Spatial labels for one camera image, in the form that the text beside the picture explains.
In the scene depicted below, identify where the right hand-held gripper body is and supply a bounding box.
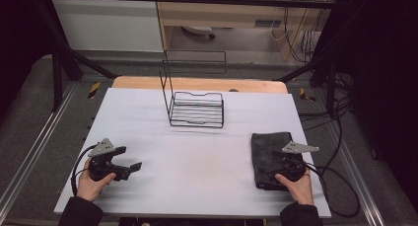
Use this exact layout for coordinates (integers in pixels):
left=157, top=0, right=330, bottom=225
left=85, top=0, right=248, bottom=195
left=276, top=140, right=320, bottom=183

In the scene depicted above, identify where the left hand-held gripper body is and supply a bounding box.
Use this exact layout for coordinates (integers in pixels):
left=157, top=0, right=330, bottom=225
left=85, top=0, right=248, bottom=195
left=87, top=137, right=132, bottom=183

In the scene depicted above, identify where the dark grey towel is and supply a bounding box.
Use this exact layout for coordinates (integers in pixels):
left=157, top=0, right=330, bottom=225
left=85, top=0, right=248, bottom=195
left=250, top=131, right=305, bottom=191

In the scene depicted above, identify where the black wire towel rack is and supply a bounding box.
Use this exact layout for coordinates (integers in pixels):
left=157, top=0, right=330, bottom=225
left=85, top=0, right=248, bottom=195
left=159, top=49, right=228, bottom=129

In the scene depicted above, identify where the person's right hand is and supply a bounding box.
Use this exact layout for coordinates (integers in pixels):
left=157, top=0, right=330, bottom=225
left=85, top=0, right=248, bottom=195
left=274, top=169, right=315, bottom=206

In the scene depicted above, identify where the person's left hand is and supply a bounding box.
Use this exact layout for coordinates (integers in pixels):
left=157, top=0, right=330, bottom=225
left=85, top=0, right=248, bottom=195
left=76, top=158, right=118, bottom=202

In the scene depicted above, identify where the white table cover sheet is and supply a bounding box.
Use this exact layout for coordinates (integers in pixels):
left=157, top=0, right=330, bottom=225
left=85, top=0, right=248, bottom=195
left=53, top=87, right=332, bottom=220

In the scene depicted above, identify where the white panel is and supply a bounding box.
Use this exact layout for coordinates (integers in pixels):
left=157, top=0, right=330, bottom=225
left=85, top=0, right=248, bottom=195
left=50, top=0, right=165, bottom=53

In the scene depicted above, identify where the office chair base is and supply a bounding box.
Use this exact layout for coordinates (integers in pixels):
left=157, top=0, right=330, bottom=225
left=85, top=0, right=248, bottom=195
left=180, top=25, right=217, bottom=41

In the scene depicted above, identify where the wooden desk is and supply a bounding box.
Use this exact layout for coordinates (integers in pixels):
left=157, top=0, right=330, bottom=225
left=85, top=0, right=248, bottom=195
left=153, top=0, right=333, bottom=62

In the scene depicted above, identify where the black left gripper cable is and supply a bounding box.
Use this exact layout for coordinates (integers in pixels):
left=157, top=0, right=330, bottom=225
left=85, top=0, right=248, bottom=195
left=70, top=143, right=100, bottom=197

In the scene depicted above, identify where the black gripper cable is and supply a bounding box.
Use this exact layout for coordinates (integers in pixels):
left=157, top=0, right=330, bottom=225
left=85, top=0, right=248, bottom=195
left=304, top=162, right=361, bottom=219
left=70, top=143, right=100, bottom=197

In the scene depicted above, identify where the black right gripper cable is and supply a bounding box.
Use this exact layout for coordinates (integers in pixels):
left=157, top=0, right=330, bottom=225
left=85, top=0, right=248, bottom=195
left=304, top=162, right=361, bottom=219

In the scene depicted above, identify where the aluminium rail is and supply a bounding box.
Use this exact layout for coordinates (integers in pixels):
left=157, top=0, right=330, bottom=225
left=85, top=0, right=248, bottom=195
left=328, top=120, right=386, bottom=226
left=0, top=82, right=79, bottom=218

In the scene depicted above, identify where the bundle of black cables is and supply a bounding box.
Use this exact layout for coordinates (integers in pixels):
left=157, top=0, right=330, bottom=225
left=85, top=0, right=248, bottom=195
left=297, top=71, right=355, bottom=136

